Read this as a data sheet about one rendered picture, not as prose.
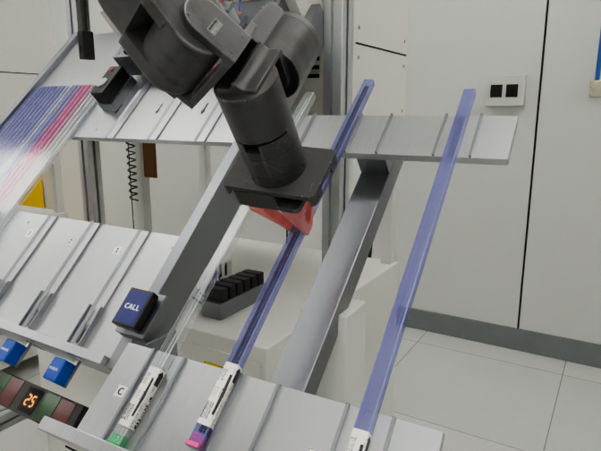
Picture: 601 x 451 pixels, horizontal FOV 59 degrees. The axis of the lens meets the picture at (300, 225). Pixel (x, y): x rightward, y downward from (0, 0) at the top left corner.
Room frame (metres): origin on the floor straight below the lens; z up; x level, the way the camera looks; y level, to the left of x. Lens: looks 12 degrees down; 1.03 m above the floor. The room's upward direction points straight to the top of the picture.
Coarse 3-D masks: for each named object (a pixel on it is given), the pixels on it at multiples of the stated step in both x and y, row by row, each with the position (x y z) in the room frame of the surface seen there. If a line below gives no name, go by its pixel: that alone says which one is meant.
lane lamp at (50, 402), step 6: (48, 396) 0.63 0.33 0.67; (54, 396) 0.62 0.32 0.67; (42, 402) 0.62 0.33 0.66; (48, 402) 0.62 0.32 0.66; (54, 402) 0.62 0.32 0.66; (42, 408) 0.62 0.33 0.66; (48, 408) 0.61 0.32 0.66; (54, 408) 0.61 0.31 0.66; (36, 414) 0.61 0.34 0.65; (42, 414) 0.61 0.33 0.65; (48, 414) 0.61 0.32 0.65; (36, 420) 0.61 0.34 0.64
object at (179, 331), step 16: (304, 96) 0.77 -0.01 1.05; (304, 112) 0.74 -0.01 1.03; (240, 208) 0.63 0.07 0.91; (240, 224) 0.61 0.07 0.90; (224, 240) 0.59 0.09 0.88; (224, 256) 0.58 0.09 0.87; (208, 272) 0.56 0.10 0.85; (208, 288) 0.55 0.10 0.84; (192, 304) 0.53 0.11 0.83; (176, 320) 0.52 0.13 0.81; (192, 320) 0.53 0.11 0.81; (176, 336) 0.51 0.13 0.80; (160, 352) 0.50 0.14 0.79; (176, 352) 0.50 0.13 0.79; (160, 368) 0.48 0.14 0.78; (128, 432) 0.44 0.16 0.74
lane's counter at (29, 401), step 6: (30, 390) 0.65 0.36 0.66; (36, 390) 0.64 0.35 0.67; (24, 396) 0.64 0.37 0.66; (30, 396) 0.64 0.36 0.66; (36, 396) 0.63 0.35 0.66; (24, 402) 0.63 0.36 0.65; (30, 402) 0.63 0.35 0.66; (36, 402) 0.63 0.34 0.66; (18, 408) 0.63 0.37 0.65; (24, 408) 0.63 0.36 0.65; (30, 408) 0.62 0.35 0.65; (30, 414) 0.62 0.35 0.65
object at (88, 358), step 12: (0, 324) 0.71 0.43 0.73; (12, 324) 0.70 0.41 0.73; (12, 336) 0.76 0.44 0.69; (24, 336) 0.68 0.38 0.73; (36, 336) 0.67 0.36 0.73; (48, 336) 0.66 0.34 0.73; (48, 348) 0.69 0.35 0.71; (60, 348) 0.64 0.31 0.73; (72, 348) 0.63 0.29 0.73; (84, 348) 0.62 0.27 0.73; (72, 360) 0.69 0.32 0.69; (84, 360) 0.63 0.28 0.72; (96, 360) 0.60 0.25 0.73; (108, 360) 0.61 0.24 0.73; (108, 372) 0.64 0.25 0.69
